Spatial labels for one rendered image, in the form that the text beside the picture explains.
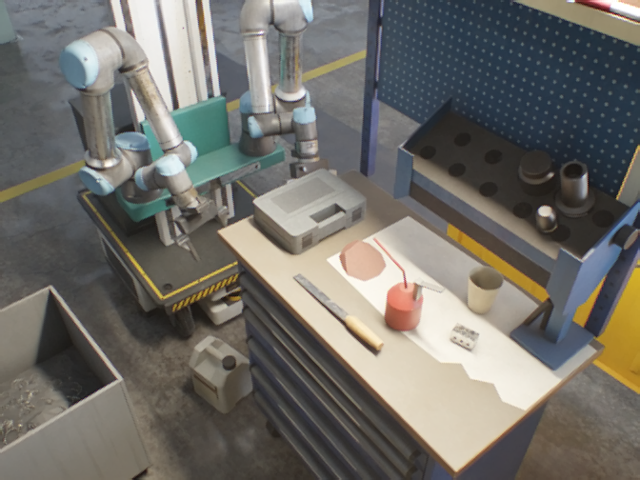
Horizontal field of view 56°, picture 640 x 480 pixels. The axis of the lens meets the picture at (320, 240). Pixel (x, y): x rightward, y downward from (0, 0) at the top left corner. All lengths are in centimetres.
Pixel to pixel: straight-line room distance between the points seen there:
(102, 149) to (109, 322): 106
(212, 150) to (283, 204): 85
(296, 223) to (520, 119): 62
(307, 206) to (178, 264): 102
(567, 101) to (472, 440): 71
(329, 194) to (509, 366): 67
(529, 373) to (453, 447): 26
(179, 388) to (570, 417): 154
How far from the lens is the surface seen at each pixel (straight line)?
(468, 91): 151
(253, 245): 166
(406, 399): 134
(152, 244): 270
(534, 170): 130
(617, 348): 252
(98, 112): 195
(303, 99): 236
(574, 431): 258
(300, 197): 170
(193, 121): 238
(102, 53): 186
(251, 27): 212
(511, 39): 140
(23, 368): 246
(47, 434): 194
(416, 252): 165
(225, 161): 241
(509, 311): 155
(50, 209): 361
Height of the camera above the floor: 205
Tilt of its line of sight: 41 degrees down
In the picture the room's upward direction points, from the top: straight up
